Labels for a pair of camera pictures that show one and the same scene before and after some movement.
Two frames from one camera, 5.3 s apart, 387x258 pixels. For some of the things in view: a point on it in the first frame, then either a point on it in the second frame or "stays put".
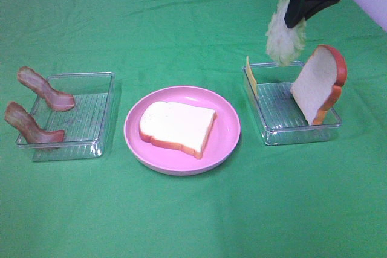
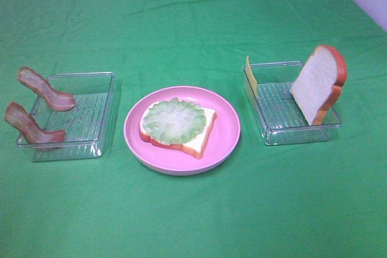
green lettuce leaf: (285, 45) to (173, 122)
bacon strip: (58, 101) stays put
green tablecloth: (159, 28) stays put
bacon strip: (22, 119) stays put
